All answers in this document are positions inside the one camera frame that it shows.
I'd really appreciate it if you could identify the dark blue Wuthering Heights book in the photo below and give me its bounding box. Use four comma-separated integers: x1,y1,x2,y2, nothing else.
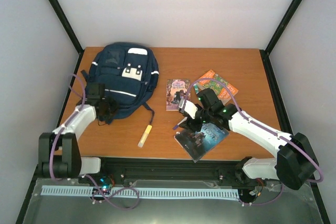
174,123,229,163

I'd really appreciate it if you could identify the navy blue backpack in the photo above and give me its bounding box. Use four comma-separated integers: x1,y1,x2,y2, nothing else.
81,42,159,125

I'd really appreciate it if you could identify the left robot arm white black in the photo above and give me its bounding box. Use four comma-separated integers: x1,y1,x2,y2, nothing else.
37,83,118,184

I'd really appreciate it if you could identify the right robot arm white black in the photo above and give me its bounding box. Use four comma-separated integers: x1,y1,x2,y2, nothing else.
178,88,320,190

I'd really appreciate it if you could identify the purple capped marker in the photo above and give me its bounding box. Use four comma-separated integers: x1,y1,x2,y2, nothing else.
173,122,182,130

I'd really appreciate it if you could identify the orange green paperback book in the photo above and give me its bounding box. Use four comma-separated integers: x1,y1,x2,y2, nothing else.
193,70,238,105

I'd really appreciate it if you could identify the pink paperback book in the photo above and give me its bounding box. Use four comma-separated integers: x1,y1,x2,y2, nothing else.
166,79,191,111

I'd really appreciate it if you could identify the yellow highlighter pen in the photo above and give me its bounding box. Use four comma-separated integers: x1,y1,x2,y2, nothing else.
138,125,152,148

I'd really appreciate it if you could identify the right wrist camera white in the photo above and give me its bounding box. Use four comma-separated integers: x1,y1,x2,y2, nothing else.
178,99,198,119

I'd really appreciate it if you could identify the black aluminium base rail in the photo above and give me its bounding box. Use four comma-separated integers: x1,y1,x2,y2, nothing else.
34,155,316,190

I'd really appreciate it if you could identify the right black frame post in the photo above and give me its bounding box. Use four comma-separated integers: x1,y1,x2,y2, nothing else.
264,0,320,54

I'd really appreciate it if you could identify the black frame post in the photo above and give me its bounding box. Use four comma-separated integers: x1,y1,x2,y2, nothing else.
264,0,320,54
33,0,85,55

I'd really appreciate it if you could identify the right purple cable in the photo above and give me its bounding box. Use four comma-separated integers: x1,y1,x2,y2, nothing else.
184,78,324,207

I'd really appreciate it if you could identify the light blue cable duct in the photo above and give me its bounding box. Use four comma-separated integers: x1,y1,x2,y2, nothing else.
40,185,239,200

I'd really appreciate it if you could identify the left black frame post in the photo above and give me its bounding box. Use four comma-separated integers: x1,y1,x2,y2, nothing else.
33,0,85,55

